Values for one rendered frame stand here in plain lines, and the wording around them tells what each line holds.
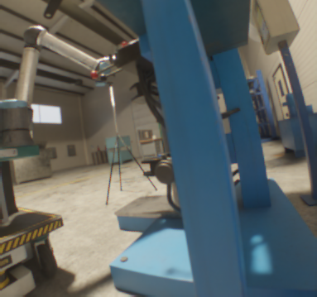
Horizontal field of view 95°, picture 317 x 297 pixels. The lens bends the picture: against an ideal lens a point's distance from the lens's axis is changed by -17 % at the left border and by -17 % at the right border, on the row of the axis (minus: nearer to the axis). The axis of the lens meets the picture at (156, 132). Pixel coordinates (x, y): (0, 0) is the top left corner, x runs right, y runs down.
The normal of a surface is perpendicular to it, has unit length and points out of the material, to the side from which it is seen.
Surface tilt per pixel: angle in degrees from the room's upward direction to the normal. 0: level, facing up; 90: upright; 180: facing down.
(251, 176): 90
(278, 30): 90
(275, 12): 90
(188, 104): 90
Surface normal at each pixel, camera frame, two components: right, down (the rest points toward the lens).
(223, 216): -0.44, 0.00
